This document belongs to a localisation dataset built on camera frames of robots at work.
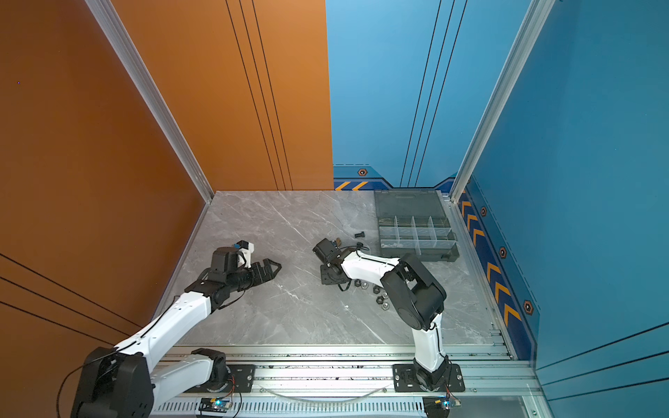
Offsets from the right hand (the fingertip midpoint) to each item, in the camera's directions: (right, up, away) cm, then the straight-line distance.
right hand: (328, 278), depth 94 cm
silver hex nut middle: (+13, -2, -3) cm, 14 cm away
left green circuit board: (-29, -29, -23) cm, 47 cm away
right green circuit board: (+32, -30, -23) cm, 50 cm away
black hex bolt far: (+13, +15, +11) cm, 23 cm away
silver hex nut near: (+20, -8, -7) cm, 22 cm away
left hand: (-18, +6, -8) cm, 21 cm away
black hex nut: (+10, -1, -3) cm, 11 cm away
